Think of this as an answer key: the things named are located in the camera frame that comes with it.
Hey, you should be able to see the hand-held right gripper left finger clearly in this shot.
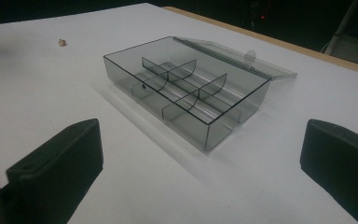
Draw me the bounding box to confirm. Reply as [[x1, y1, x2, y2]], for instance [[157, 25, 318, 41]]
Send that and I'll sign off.
[[6, 118, 104, 224]]

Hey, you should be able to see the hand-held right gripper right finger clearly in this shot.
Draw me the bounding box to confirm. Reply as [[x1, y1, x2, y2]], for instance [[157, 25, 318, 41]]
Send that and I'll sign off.
[[299, 119, 358, 224]]

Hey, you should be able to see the grey metal stand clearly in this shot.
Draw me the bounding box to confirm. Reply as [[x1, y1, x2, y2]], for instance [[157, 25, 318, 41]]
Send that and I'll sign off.
[[323, 0, 358, 69]]

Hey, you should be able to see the clear grey plastic compartment box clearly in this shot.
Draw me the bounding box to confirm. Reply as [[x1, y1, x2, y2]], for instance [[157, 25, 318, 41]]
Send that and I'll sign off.
[[103, 35, 298, 152]]

